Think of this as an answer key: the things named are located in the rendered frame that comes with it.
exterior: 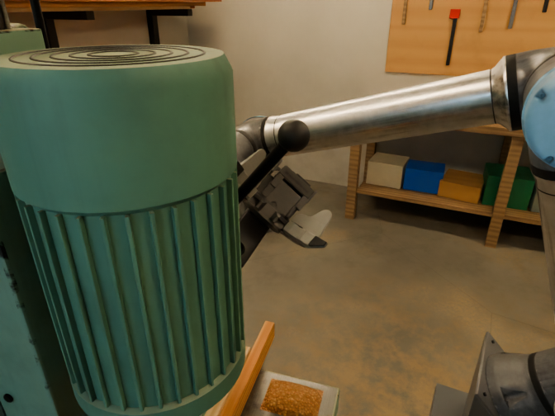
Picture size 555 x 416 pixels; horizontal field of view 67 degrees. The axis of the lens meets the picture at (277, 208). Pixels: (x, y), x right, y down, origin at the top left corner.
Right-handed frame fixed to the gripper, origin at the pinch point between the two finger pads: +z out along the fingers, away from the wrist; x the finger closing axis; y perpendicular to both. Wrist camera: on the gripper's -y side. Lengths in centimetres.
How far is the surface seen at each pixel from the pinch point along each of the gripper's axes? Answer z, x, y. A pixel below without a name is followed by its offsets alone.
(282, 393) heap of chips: -25.1, 24.7, -19.8
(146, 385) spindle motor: 12.5, 0.7, -20.7
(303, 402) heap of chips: -23.0, 27.9, -18.3
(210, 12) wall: -322, -138, 144
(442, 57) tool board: -228, 36, 207
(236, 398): -22.9, 18.3, -24.9
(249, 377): -26.3, 18.6, -21.7
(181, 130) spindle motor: 22.2, -9.9, -4.3
